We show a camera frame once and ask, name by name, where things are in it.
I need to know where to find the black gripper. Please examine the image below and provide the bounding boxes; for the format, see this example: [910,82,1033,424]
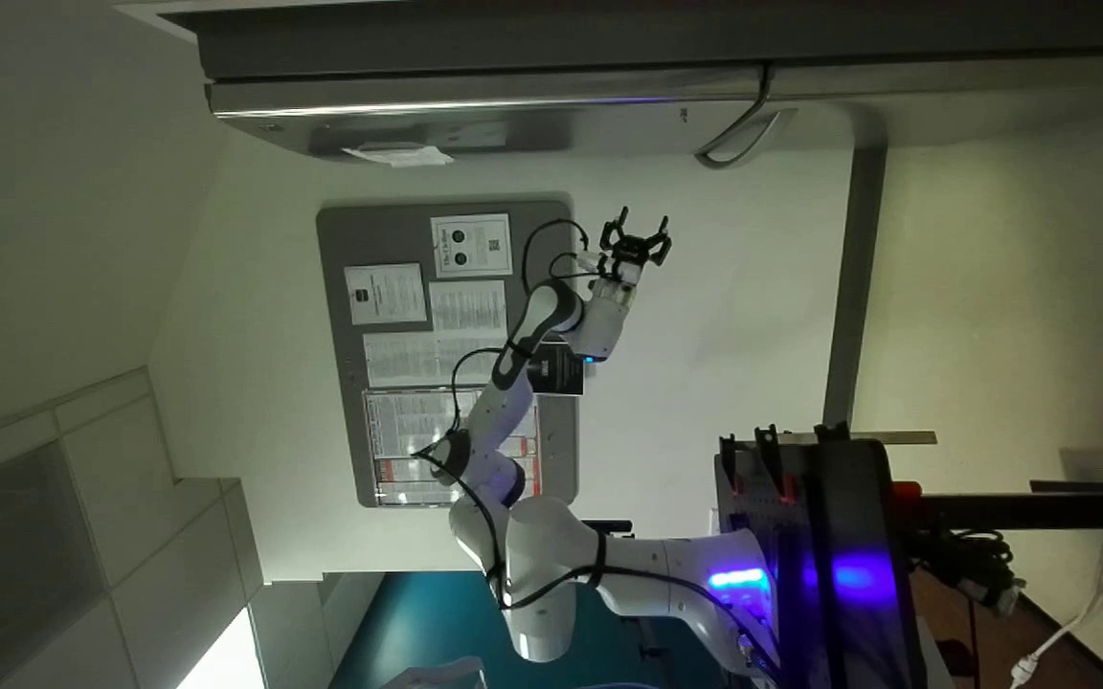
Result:
[597,205,674,288]

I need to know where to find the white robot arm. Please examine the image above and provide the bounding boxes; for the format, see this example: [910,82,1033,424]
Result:
[425,215,781,686]

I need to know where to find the white paper two black dots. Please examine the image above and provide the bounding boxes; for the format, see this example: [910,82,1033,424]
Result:
[429,215,513,278]

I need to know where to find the white text sheet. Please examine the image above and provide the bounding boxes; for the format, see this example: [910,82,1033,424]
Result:
[364,278,509,387]

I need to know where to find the grey notice board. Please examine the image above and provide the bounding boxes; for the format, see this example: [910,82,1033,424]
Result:
[319,195,576,509]

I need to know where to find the white notice paper with logo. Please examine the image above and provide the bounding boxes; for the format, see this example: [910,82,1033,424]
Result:
[345,265,425,326]

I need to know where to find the red white poster sheet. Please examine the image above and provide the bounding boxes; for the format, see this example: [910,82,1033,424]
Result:
[364,387,544,506]

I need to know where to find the black horizontal bar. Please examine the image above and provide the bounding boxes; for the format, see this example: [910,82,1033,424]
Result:
[887,480,1103,528]

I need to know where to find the teal floor mat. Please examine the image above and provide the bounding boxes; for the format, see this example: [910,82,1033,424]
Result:
[328,574,726,689]

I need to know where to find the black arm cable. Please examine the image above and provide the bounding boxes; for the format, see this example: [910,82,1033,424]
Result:
[408,215,786,680]

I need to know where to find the white power cable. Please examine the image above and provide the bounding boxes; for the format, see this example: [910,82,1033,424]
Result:
[1006,528,1103,689]

